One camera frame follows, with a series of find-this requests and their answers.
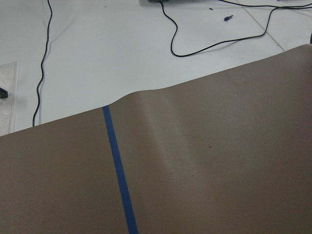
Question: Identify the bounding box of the clear plastic sheet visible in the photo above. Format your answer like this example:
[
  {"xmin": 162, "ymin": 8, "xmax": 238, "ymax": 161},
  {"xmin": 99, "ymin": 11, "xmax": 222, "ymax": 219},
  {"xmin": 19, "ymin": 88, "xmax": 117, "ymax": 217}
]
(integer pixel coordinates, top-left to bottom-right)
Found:
[{"xmin": 0, "ymin": 61, "xmax": 20, "ymax": 136}]

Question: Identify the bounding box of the brown table cover mat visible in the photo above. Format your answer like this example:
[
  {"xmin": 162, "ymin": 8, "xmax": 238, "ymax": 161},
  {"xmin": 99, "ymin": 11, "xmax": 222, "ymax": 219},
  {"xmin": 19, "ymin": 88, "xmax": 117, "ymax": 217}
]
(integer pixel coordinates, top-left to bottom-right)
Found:
[{"xmin": 0, "ymin": 44, "xmax": 312, "ymax": 234}]

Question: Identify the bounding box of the black cable on floor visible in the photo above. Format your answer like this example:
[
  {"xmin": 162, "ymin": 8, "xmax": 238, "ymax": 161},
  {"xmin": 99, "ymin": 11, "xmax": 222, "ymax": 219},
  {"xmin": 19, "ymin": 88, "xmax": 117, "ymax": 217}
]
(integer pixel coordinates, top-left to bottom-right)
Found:
[{"xmin": 156, "ymin": 0, "xmax": 312, "ymax": 58}]

